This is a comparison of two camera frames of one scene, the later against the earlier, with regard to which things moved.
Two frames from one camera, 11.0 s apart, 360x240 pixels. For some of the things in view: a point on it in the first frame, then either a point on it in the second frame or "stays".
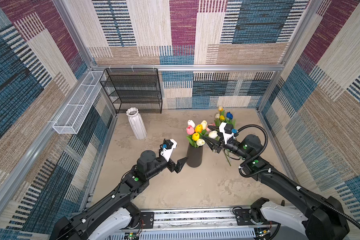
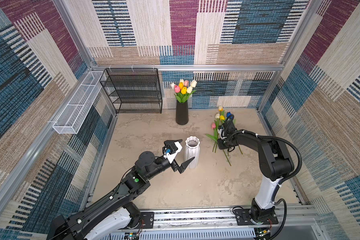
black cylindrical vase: x=195 y=155 to x=182 y=113
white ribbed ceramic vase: x=137 y=122 to x=192 y=149
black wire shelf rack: x=135 y=87 stays
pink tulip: x=190 y=130 to x=176 y=88
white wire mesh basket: x=73 y=115 stays
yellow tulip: x=195 y=136 to x=183 y=90
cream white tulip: x=204 y=124 to x=193 y=83
